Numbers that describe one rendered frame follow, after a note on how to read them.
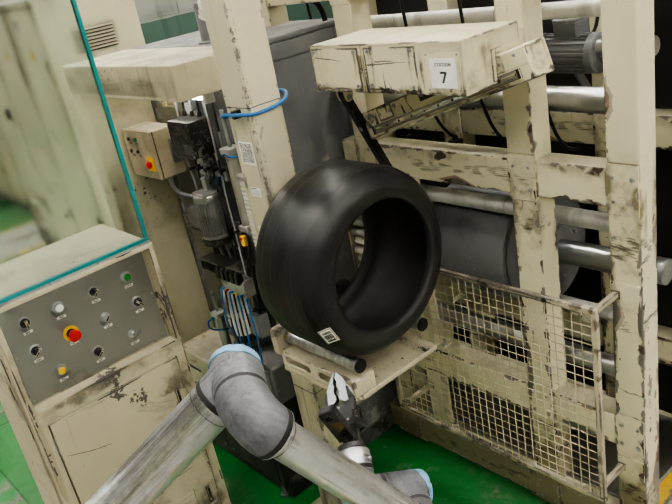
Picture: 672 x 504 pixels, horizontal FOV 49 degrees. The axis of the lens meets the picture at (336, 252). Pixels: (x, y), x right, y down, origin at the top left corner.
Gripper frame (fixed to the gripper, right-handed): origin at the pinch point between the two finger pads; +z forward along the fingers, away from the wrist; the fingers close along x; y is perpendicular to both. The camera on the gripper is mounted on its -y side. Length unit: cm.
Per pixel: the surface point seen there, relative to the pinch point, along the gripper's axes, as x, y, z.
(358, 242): -4, 49, 70
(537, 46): 82, -13, 60
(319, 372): -17.6, 26.3, 15.3
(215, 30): 3, -41, 99
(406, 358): 6.4, 41.7, 15.8
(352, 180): 23, -14, 47
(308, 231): 9.4, -18.3, 34.2
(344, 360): -5.1, 19.5, 12.7
